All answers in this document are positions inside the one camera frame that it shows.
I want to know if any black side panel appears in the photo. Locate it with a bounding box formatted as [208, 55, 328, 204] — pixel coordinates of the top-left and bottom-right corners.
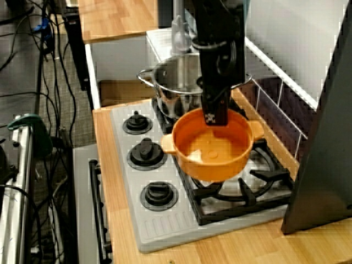
[280, 0, 352, 235]

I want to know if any teal clamp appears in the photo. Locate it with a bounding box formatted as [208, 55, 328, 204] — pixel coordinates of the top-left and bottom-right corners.
[7, 113, 53, 160]

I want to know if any black stand post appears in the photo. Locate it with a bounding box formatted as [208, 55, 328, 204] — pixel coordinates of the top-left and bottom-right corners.
[63, 7, 90, 92]

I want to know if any silver metal frame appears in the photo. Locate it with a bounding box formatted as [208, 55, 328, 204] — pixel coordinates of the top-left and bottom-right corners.
[0, 118, 37, 264]

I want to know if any dark box behind faucet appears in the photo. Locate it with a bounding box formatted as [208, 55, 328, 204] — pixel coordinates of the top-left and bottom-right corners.
[157, 0, 175, 28]

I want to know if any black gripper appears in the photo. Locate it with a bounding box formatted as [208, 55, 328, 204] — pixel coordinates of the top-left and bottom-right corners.
[195, 38, 248, 127]

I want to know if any black floor cable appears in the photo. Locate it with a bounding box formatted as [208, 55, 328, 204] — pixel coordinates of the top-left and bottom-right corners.
[0, 90, 76, 146]
[51, 0, 76, 116]

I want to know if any black stove knob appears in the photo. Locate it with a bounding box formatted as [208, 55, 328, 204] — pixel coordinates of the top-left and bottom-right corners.
[122, 111, 154, 135]
[140, 180, 179, 212]
[126, 137, 168, 172]

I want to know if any grey oven door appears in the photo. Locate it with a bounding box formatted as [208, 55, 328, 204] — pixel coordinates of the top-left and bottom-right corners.
[72, 145, 114, 264]

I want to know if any orange plastic pot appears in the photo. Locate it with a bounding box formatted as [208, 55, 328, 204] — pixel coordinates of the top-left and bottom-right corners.
[160, 107, 265, 183]

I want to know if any blue cable connector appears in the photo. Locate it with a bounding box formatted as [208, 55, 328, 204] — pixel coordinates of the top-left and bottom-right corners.
[31, 16, 53, 41]

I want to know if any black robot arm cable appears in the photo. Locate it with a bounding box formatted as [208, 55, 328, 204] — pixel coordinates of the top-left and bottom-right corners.
[191, 37, 238, 75]

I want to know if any black oven door handle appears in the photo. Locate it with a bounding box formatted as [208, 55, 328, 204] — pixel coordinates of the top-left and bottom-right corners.
[88, 158, 113, 264]

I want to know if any stainless steel pot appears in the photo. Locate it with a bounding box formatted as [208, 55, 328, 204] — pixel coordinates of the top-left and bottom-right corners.
[136, 53, 253, 122]

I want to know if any white toy sink basin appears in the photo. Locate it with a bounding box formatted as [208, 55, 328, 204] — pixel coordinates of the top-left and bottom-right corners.
[84, 26, 200, 111]

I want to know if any grey toy stove top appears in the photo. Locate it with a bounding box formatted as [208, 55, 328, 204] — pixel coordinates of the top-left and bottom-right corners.
[109, 103, 296, 254]

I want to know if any white back panel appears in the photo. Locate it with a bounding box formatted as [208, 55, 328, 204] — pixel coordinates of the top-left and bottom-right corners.
[244, 0, 348, 111]

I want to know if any dark tile backsplash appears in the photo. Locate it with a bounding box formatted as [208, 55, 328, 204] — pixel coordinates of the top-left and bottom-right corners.
[249, 76, 317, 166]

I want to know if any grey toy faucet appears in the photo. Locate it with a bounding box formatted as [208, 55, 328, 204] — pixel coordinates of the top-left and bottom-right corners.
[169, 0, 197, 56]

